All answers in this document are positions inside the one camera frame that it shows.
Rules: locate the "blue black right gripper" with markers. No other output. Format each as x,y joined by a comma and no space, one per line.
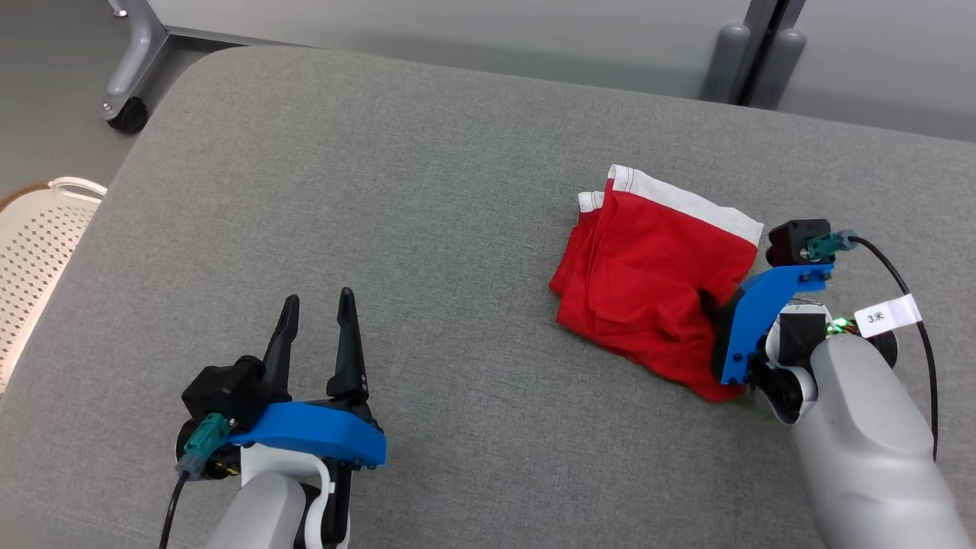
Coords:
755,320

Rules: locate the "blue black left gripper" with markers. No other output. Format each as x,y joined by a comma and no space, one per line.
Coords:
320,431

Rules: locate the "red shorts with white waistband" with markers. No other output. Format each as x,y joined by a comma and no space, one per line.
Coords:
648,282

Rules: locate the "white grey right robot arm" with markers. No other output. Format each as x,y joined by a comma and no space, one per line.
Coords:
862,435

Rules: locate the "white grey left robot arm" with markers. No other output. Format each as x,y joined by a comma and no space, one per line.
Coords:
259,511

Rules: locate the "grey fabric sofa cushion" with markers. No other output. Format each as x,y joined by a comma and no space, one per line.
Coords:
381,191

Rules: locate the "white perforated laundry basket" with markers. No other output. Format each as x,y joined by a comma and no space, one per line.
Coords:
38,259

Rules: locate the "black caster wheel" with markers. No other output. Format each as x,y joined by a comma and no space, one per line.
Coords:
130,117

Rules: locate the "grey metal cart leg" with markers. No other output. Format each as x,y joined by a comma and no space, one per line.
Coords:
141,53

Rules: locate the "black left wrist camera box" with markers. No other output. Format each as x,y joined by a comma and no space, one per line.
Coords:
225,389

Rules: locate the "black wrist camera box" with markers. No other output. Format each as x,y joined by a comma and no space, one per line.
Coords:
225,389
789,240

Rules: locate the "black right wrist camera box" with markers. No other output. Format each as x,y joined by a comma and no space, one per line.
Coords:
789,240

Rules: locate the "grey metal partition post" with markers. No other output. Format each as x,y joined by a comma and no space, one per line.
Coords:
724,69

